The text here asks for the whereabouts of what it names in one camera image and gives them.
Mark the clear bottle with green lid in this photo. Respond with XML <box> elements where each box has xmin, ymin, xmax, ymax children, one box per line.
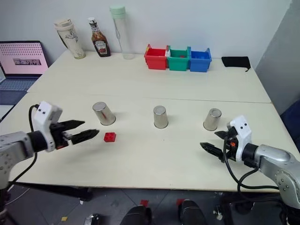
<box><xmin>109</xmin><ymin>5</ymin><xmax>136</xmax><ymax>60</ymax></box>

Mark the ketchup bottle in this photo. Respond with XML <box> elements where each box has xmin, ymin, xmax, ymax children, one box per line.
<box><xmin>88</xmin><ymin>17</ymin><xmax>112</xmax><ymax>58</ymax></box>

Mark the open laptop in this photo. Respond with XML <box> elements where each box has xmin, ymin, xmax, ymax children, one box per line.
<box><xmin>0</xmin><ymin>40</ymin><xmax>50</xmax><ymax>106</ymax></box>

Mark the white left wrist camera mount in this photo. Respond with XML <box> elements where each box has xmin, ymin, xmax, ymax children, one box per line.
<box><xmin>31</xmin><ymin>101</ymin><xmax>63</xmax><ymax>153</ymax></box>

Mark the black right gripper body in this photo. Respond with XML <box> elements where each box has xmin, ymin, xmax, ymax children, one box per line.
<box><xmin>220</xmin><ymin>126</ymin><xmax>239</xmax><ymax>163</ymax></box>

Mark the green plastic bin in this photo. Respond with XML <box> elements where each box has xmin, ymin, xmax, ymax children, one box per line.
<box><xmin>166</xmin><ymin>45</ymin><xmax>191</xmax><ymax>71</ymax></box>

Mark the blue plastic bin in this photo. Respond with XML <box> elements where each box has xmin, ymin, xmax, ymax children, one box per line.
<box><xmin>188</xmin><ymin>46</ymin><xmax>212</xmax><ymax>73</ymax></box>

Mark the black rounded shape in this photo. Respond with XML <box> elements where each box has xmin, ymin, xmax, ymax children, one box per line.
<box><xmin>120</xmin><ymin>204</ymin><xmax>152</xmax><ymax>225</ymax></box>
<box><xmin>177</xmin><ymin>199</ymin><xmax>208</xmax><ymax>225</ymax></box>

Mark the beige printed tumbler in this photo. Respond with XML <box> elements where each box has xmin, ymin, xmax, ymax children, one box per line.
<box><xmin>53</xmin><ymin>19</ymin><xmax>86</xmax><ymax>60</ymax></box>

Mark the black table frame bar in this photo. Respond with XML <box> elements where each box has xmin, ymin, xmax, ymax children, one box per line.
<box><xmin>13</xmin><ymin>182</ymin><xmax>92</xmax><ymax>202</ymax></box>

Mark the steel cup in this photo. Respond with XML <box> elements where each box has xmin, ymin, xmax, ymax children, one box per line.
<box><xmin>153</xmin><ymin>105</ymin><xmax>169</xmax><ymax>129</ymax></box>
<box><xmin>202</xmin><ymin>108</ymin><xmax>223</xmax><ymax>131</ymax></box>
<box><xmin>92</xmin><ymin>101</ymin><xmax>117</xmax><ymax>126</ymax></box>

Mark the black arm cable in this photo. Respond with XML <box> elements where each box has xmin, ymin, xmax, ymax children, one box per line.
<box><xmin>223</xmin><ymin>138</ymin><xmax>281</xmax><ymax>194</ymax></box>
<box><xmin>8</xmin><ymin>105</ymin><xmax>40</xmax><ymax>186</ymax></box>

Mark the caster wheel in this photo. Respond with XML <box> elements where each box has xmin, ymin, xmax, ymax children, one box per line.
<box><xmin>212</xmin><ymin>205</ymin><xmax>224</xmax><ymax>221</ymax></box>

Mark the blue chair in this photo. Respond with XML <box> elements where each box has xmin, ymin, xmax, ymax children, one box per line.
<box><xmin>279</xmin><ymin>98</ymin><xmax>300</xmax><ymax>152</ymax></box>

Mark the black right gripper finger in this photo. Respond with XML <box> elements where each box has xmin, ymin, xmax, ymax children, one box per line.
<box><xmin>214</xmin><ymin>130</ymin><xmax>229</xmax><ymax>141</ymax></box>
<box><xmin>199</xmin><ymin>142</ymin><xmax>225</xmax><ymax>161</ymax></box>

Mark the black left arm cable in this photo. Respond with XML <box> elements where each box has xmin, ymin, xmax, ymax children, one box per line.
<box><xmin>8</xmin><ymin>105</ymin><xmax>40</xmax><ymax>186</ymax></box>

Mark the red toy brick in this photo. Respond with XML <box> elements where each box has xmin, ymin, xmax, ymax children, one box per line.
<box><xmin>103</xmin><ymin>132</ymin><xmax>118</xmax><ymax>143</ymax></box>

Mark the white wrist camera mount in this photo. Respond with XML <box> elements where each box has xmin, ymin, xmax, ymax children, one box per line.
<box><xmin>226</xmin><ymin>115</ymin><xmax>253</xmax><ymax>163</ymax></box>
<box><xmin>31</xmin><ymin>101</ymin><xmax>63</xmax><ymax>153</ymax></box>

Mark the red plastic bin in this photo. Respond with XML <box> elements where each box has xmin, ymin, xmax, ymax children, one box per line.
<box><xmin>143</xmin><ymin>44</ymin><xmax>169</xmax><ymax>70</ymax></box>

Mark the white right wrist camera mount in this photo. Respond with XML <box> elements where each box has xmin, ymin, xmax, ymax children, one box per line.
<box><xmin>226</xmin><ymin>115</ymin><xmax>253</xmax><ymax>163</ymax></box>

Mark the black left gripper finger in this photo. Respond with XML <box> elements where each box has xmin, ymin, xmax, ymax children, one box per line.
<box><xmin>61</xmin><ymin>120</ymin><xmax>86</xmax><ymax>132</ymax></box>
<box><xmin>70</xmin><ymin>128</ymin><xmax>100</xmax><ymax>145</ymax></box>

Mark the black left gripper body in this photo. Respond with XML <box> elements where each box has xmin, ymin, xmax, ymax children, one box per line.
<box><xmin>50</xmin><ymin>122</ymin><xmax>73</xmax><ymax>150</ymax></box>

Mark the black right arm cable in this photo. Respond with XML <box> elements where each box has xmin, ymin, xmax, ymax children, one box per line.
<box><xmin>223</xmin><ymin>138</ymin><xmax>281</xmax><ymax>194</ymax></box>

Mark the black cloth pouch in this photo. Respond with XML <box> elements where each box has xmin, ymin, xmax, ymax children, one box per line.
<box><xmin>221</xmin><ymin>56</ymin><xmax>251</xmax><ymax>72</ymax></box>

